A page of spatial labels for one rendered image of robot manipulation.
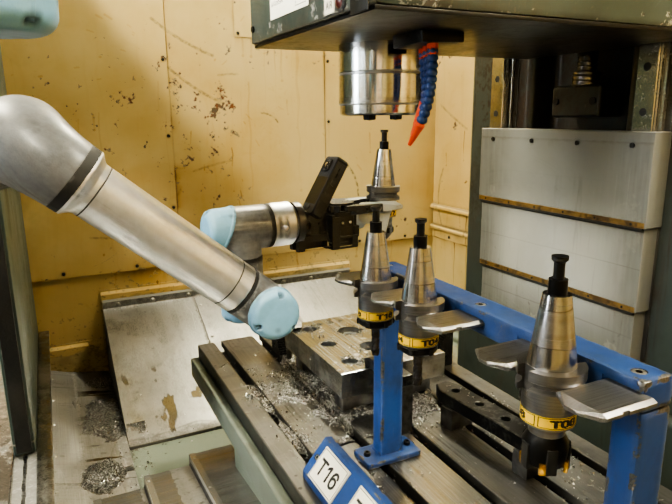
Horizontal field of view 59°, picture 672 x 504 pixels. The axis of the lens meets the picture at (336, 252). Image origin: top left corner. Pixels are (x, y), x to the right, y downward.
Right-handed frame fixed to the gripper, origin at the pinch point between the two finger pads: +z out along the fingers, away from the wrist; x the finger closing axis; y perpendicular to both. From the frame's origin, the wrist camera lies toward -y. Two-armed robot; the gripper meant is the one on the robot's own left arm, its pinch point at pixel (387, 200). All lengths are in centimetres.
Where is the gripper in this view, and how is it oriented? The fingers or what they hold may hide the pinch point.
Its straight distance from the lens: 112.5
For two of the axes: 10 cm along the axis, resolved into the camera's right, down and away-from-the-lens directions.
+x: 4.8, 1.9, -8.5
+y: 0.2, 9.7, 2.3
